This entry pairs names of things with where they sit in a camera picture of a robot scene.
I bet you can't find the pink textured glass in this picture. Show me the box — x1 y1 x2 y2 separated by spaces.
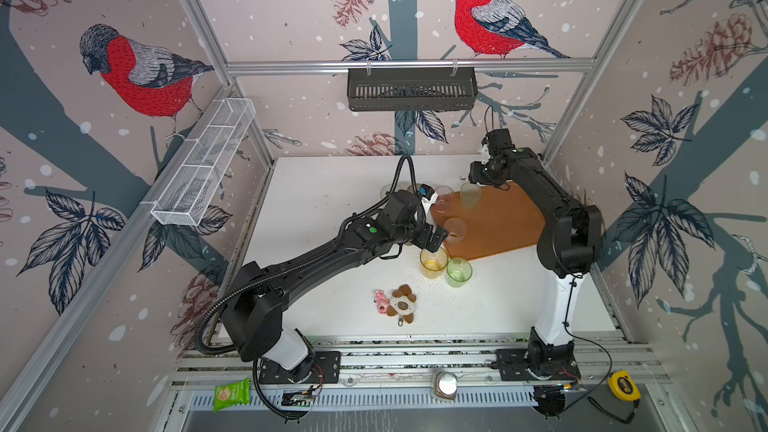
443 217 468 245

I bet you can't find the pale green textured glass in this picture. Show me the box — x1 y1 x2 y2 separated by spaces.
460 182 482 209

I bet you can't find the pink ribbed clear glass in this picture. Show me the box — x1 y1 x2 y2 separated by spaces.
431 186 454 214

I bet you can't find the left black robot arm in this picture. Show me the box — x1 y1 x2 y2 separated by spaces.
196 185 447 377

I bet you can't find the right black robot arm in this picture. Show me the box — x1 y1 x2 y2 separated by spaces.
469 128 602 380

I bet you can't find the brown plastic tray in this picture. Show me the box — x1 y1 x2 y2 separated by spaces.
430 183 545 260

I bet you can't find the yellow clear glass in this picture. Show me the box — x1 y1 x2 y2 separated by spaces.
419 247 450 280

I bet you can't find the bright green clear glass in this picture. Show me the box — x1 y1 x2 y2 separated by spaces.
445 257 473 288

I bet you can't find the tall pale green glass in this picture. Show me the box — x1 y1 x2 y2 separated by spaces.
380 184 392 199

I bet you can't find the pink small toy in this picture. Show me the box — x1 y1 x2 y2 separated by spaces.
375 290 390 315

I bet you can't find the silver round knob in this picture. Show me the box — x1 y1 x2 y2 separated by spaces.
432 370 458 401

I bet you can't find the yellow tape measure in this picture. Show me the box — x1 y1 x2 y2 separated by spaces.
608 370 642 403

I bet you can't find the green snack packet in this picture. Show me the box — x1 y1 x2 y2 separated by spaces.
213 378 251 413

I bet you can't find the brown flower plush keychain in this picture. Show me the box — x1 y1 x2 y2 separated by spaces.
385 284 417 327

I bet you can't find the black hanging wire basket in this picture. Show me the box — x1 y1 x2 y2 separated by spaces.
347 67 478 112

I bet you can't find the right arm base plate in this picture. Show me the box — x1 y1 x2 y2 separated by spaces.
494 347 582 382

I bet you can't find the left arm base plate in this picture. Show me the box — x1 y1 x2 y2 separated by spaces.
258 351 341 385

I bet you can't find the white mesh wall shelf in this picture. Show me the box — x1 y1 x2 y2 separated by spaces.
151 98 255 227

